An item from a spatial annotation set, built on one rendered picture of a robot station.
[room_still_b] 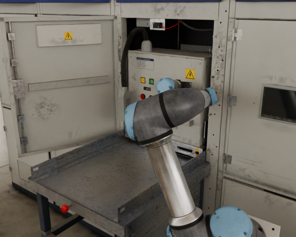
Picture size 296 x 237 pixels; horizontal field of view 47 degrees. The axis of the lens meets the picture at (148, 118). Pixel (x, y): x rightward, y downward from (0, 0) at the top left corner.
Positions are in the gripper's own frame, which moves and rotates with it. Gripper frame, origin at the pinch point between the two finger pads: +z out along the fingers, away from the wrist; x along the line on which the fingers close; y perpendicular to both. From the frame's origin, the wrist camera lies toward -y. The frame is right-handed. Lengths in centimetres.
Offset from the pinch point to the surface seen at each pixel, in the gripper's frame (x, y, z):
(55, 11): 44, -97, 18
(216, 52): 18.7, 16.9, -7.4
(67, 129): -30, -66, -3
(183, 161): -37.9, 3.3, 4.3
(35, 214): -112, -129, 52
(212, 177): -44.6, 18.8, 8.8
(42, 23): 27, -72, -25
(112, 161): -42, -31, -10
